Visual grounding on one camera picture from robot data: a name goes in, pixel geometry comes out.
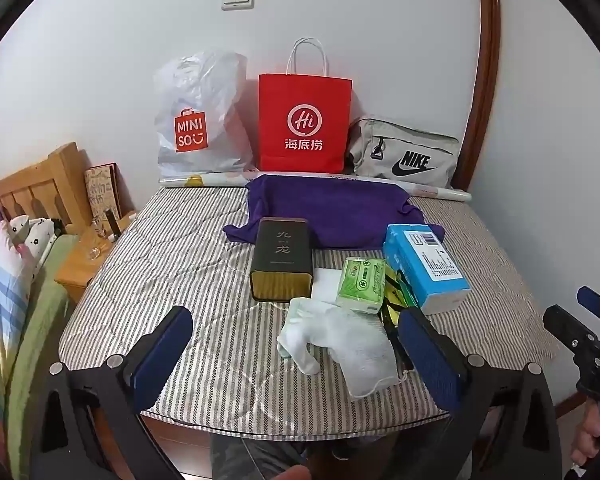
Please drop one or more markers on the grey waist bag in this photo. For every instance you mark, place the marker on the grey waist bag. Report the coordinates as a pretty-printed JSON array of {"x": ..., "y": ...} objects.
[{"x": 420, "y": 145}]

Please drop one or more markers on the white plastic shopping bag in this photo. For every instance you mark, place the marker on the white plastic shopping bag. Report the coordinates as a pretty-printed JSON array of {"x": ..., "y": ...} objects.
[{"x": 200, "y": 90}]

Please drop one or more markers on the wooden headboard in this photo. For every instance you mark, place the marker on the wooden headboard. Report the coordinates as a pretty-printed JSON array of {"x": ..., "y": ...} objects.
[{"x": 40, "y": 185}]

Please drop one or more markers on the brown wooden door frame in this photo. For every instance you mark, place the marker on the brown wooden door frame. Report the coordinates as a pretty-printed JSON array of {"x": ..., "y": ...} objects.
[{"x": 485, "y": 60}]

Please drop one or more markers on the wooden nightstand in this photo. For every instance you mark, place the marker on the wooden nightstand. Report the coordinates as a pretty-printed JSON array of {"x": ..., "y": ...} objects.
[{"x": 80, "y": 270}]

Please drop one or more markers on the pastel striped blanket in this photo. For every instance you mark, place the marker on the pastel striped blanket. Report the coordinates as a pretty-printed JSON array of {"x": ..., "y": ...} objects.
[{"x": 0, "y": 310}]

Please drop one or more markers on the yellow black pouch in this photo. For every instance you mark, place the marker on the yellow black pouch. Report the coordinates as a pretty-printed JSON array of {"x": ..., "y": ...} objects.
[{"x": 395, "y": 300}]

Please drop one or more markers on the white black-dotted pillow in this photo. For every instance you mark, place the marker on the white black-dotted pillow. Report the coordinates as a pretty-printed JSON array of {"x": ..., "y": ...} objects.
[{"x": 32, "y": 237}]

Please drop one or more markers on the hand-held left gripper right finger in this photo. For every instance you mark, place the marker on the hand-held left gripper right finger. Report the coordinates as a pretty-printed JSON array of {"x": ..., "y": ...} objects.
[{"x": 430, "y": 360}]

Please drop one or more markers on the light green wipes packet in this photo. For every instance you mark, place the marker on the light green wipes packet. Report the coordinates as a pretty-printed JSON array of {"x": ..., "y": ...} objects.
[{"x": 360, "y": 285}]

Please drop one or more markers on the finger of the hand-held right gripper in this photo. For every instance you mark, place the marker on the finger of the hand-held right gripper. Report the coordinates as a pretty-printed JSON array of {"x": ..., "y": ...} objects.
[
  {"x": 570, "y": 330},
  {"x": 597, "y": 302}
]

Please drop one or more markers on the decorated notebook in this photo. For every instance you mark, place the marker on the decorated notebook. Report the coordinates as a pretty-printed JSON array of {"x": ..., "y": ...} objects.
[{"x": 102, "y": 190}]

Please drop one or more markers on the person's left hand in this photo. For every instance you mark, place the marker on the person's left hand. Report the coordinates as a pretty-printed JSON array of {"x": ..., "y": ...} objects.
[{"x": 285, "y": 474}]

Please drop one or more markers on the purple cloth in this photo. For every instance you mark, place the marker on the purple cloth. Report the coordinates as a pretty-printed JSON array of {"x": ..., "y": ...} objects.
[{"x": 330, "y": 210}]

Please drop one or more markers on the blue tissue pack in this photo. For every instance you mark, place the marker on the blue tissue pack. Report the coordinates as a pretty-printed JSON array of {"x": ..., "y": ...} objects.
[{"x": 410, "y": 270}]

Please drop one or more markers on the person's right hand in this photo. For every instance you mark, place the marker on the person's right hand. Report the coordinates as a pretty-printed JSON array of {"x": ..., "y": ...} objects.
[{"x": 587, "y": 435}]

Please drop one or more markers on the dark green tea tin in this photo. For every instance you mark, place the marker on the dark green tea tin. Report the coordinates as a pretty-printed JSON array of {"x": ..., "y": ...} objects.
[{"x": 280, "y": 255}]

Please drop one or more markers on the white box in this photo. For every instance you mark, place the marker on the white box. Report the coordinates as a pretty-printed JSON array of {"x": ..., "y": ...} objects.
[{"x": 327, "y": 280}]

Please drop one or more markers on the rolled printed paper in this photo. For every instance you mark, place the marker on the rolled printed paper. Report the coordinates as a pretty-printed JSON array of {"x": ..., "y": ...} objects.
[{"x": 205, "y": 180}]

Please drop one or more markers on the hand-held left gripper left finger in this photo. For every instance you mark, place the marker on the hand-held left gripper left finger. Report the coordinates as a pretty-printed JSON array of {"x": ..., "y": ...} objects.
[{"x": 162, "y": 360}]

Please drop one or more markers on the red paper bag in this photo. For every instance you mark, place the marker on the red paper bag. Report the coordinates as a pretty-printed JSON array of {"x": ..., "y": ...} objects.
[{"x": 305, "y": 95}]

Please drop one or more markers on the glass cup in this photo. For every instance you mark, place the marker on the glass cup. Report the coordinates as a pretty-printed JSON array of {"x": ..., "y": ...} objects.
[{"x": 96, "y": 250}]

